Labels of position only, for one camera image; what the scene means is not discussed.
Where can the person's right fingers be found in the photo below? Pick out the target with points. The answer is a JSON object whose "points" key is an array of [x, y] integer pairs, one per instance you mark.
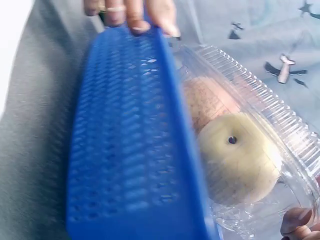
{"points": [[298, 223]]}

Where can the person's left hand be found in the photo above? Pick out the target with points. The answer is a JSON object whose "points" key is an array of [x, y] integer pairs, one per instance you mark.
{"points": [[135, 10]]}

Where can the person's right hand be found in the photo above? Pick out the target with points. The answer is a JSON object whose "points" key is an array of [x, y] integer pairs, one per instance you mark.
{"points": [[300, 225]]}

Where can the pink speckled fruit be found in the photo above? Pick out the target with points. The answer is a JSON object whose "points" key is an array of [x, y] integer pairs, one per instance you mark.
{"points": [[207, 100]]}

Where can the blue perforated plastic basket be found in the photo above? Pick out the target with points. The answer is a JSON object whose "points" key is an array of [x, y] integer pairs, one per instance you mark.
{"points": [[120, 125]]}

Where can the yellow apple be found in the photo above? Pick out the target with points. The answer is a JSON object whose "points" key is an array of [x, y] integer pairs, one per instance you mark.
{"points": [[237, 162]]}

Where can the clear plastic clamshell container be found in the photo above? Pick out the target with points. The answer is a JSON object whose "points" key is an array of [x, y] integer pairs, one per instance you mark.
{"points": [[275, 105]]}

